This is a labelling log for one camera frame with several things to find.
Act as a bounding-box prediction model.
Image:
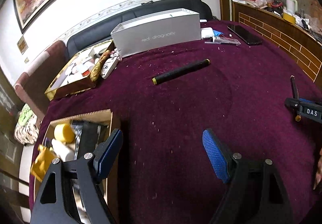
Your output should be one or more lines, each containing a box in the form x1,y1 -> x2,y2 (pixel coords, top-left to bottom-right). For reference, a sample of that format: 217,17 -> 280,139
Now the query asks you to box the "brown armchair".
14,40 -> 68,120

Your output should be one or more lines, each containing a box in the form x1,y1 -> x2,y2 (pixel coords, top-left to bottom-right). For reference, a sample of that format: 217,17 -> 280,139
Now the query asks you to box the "floral bedding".
14,104 -> 40,145

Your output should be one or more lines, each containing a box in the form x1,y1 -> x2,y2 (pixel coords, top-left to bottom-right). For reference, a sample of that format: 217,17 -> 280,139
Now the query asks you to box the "maroon velvet tablecloth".
39,40 -> 321,223

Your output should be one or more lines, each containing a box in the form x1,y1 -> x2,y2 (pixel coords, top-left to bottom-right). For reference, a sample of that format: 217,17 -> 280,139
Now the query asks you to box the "black hair comb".
71,120 -> 109,160

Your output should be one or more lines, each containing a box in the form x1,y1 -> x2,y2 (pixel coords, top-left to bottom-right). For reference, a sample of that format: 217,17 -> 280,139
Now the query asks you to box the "dark pencil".
290,75 -> 302,122

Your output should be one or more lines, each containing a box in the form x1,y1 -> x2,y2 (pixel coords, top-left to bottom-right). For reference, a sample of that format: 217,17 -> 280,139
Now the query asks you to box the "brown cardboard box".
31,109 -> 123,223

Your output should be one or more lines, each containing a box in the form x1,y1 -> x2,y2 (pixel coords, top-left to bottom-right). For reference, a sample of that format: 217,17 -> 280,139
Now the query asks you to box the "yellow round jar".
54,123 -> 75,144

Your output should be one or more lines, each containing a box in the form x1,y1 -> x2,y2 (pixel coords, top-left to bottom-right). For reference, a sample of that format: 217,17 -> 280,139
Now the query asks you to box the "white small box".
201,27 -> 215,39

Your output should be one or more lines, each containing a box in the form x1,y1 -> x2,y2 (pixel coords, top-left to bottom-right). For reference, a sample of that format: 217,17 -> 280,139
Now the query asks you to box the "person's right hand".
313,149 -> 322,190

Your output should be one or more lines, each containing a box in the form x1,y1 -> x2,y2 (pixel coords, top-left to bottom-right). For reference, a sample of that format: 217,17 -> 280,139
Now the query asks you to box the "white spray bottle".
51,139 -> 74,162

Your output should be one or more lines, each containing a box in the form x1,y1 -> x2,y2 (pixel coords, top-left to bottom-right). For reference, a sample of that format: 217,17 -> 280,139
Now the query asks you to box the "grey shoe box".
111,8 -> 201,57

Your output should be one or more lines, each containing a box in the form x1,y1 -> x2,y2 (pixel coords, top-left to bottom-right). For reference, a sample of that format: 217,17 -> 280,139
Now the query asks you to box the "gold gift box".
45,40 -> 115,101

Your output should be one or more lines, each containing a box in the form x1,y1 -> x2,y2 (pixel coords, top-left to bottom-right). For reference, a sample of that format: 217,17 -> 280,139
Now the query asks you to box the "black smartphone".
228,24 -> 262,46

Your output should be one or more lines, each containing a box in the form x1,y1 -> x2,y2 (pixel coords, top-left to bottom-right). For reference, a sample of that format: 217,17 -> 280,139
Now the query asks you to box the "clear plastic packet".
204,29 -> 241,45

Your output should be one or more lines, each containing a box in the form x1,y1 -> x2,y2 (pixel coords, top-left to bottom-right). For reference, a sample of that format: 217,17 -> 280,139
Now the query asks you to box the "white remote control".
100,57 -> 118,79

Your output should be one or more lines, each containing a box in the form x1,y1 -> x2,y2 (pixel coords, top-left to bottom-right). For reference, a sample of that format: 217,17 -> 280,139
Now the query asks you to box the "black leather sofa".
65,0 -> 213,60

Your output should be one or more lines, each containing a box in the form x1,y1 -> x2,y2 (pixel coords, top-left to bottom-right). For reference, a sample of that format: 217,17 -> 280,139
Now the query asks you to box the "wooden cabinet counter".
219,0 -> 321,87

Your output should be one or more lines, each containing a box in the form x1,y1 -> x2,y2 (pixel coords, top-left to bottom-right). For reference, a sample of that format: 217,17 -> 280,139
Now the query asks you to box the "black yellow-capped marker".
152,59 -> 211,85

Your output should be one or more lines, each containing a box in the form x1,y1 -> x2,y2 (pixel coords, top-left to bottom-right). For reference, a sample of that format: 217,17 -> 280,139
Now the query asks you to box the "yellow packet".
31,145 -> 57,182

